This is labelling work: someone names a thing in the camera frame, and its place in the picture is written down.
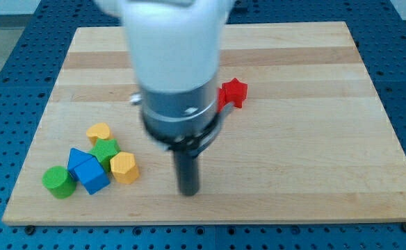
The yellow hexagon block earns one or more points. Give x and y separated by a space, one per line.
124 167

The wooden board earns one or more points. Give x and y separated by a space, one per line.
312 143

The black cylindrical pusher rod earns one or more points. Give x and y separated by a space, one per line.
187 172

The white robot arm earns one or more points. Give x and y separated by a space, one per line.
174 49

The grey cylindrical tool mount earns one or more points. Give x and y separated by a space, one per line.
187 120

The green star block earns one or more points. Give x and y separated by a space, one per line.
103 151

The blue triangle block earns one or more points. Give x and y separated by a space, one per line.
76 158

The green cylinder block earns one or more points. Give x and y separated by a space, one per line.
58 181

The red star block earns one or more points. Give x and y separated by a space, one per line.
232 91

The blue cube block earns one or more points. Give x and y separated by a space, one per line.
92 176

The yellow heart block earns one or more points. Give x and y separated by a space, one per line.
99 131

